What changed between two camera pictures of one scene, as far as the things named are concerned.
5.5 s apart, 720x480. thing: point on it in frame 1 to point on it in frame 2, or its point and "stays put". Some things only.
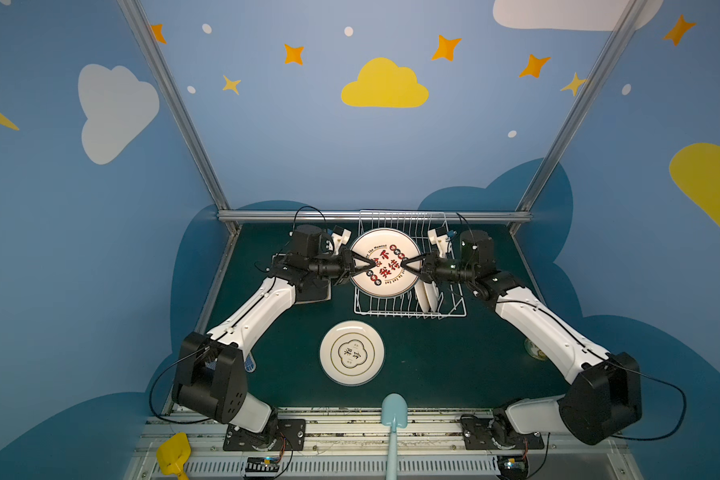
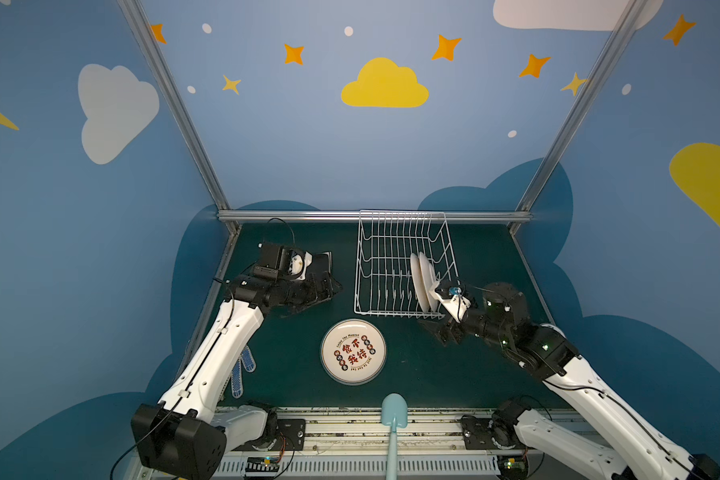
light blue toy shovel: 394,413 stays put
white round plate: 422,296 stays put
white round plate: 387,247 to 353,352
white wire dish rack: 434,300 stays put
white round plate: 432,294 stays put
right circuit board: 512,466 stays put
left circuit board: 262,464 stays put
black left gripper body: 347,264 to 318,278
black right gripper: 430,268 to 446,324
